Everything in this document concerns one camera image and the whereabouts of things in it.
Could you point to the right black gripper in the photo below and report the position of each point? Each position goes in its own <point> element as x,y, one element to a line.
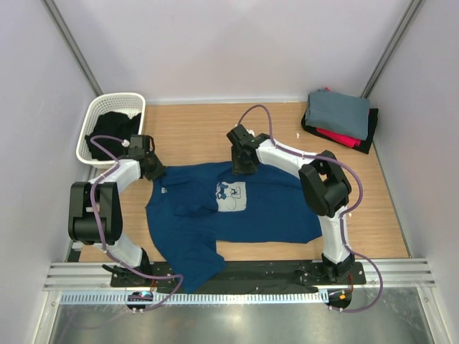
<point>239,169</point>

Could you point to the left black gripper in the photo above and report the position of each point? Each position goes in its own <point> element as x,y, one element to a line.
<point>159,170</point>

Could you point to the blue mickey t-shirt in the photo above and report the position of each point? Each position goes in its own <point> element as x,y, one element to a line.
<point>193,207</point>

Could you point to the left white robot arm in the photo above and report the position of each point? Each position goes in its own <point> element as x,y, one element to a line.
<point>95,214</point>

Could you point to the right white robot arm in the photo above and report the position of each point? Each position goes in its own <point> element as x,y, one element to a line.
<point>325,187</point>

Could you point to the black t-shirt in basket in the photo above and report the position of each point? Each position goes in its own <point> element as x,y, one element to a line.
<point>114,124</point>

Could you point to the white plastic laundry basket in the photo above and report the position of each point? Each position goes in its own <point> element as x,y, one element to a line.
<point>129,103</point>

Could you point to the folded grey t-shirt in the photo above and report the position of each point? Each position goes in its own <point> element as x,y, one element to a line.
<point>340,114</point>

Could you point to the folded pink t-shirt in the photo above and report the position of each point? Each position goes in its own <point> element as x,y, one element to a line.
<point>344,139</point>

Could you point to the folded black t-shirt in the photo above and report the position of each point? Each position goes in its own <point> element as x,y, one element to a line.
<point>362,146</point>

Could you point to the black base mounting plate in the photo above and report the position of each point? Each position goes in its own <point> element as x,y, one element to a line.
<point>250,277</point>

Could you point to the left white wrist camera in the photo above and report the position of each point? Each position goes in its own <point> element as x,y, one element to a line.
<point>125,142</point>

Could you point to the aluminium frame rail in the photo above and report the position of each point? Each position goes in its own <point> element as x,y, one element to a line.
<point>407,272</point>

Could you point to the white slotted cable duct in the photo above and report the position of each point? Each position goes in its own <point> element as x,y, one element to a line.
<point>130,297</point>

